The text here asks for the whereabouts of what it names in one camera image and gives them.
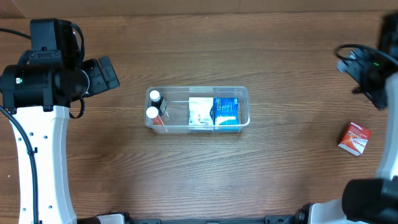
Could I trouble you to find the red bottle white cap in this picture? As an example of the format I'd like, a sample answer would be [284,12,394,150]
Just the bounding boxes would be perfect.
[146,106,164,126]

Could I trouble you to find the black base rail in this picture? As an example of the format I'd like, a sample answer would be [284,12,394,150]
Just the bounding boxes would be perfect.
[77,212,299,224]

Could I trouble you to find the white blue box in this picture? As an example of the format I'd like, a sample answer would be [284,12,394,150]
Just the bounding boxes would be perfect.
[188,97,214,126]

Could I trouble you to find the red packet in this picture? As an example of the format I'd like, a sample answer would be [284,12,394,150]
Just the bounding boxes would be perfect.
[338,122,372,156]

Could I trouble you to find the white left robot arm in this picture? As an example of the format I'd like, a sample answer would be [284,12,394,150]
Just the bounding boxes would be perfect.
[1,19,120,223]

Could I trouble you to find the clear plastic container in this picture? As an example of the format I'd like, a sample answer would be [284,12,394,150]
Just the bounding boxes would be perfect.
[144,86,251,134]

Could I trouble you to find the dark bottle white cap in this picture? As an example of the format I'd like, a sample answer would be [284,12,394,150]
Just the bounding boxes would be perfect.
[149,90,167,116]

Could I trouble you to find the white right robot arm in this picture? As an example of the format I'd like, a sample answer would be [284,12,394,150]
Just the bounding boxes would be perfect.
[280,12,397,223]

